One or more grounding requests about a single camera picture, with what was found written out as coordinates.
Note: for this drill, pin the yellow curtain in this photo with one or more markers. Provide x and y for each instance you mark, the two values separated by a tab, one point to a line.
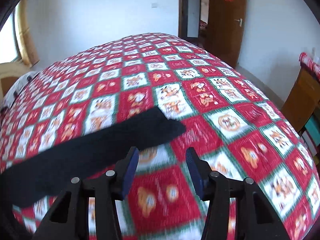
26	46

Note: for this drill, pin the white patterned pillow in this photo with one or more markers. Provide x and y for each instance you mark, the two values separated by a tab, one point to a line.
16	89

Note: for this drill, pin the brown wooden door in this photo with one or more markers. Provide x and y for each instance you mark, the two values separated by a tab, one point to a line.
224	36

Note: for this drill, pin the wooden dresser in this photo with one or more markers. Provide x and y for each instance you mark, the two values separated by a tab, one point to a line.
302	108

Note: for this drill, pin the red plaid folded cloth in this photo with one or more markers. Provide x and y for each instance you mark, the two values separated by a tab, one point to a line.
307	62

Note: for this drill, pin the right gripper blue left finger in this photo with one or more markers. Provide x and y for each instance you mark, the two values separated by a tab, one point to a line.
125	170

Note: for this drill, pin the black pants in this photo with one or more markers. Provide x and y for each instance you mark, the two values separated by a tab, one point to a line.
48	172

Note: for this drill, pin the red checkered cartoon bedspread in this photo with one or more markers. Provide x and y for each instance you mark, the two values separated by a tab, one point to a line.
265	184

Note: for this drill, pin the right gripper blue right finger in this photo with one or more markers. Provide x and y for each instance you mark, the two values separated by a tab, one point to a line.
199	172

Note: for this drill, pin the silver door handle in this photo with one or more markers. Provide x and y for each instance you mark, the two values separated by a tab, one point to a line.
240	22

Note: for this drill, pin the cream wooden headboard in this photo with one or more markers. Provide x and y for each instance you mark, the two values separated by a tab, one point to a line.
9	73

